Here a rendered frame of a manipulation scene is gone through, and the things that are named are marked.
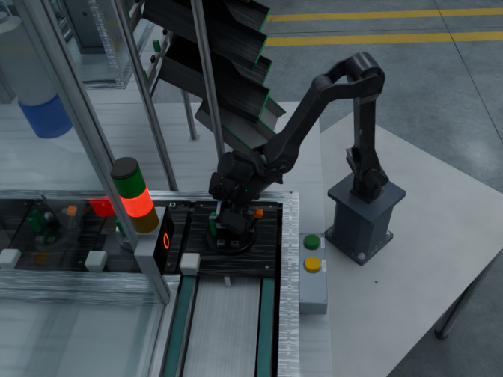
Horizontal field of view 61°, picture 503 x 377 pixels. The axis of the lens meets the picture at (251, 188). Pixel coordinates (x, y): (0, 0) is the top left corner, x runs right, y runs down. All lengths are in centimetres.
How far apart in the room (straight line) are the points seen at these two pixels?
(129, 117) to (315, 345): 116
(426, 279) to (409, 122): 198
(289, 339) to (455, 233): 62
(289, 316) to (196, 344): 23
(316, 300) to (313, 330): 10
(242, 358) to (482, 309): 148
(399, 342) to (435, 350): 99
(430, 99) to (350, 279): 233
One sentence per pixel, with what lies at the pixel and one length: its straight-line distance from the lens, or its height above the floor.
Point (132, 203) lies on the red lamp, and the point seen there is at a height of 135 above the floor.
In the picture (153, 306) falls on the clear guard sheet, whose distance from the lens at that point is 102.
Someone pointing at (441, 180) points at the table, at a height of 86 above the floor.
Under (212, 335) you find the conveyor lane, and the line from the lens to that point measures 108.
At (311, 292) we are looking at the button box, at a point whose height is 96.
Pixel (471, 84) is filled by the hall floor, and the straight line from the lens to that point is 361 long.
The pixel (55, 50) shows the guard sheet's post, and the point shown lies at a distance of 62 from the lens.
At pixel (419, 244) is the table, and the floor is 86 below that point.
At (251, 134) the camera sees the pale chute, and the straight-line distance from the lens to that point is 130.
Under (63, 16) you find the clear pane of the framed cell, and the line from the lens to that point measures 192.
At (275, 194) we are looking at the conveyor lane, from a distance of 126.
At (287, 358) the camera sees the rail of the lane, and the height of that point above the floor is 95.
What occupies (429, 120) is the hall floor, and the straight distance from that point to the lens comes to 317.
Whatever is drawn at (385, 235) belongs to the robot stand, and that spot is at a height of 88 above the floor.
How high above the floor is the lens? 190
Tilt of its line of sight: 47 degrees down
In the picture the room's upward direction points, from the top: 6 degrees counter-clockwise
